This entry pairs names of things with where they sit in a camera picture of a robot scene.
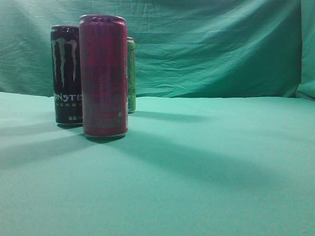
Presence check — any light green energy drink can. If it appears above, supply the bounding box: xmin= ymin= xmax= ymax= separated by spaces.
xmin=127 ymin=37 xmax=136 ymax=114

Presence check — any pink energy drink can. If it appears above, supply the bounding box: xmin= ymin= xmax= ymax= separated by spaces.
xmin=79 ymin=15 xmax=128 ymax=139

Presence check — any green table cloth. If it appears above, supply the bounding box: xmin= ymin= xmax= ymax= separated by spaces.
xmin=0 ymin=93 xmax=315 ymax=236

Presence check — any black Monster energy can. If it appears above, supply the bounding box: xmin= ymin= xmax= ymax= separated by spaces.
xmin=51 ymin=25 xmax=83 ymax=126

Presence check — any green cloth backdrop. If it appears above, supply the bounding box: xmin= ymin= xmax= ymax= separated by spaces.
xmin=0 ymin=0 xmax=303 ymax=98

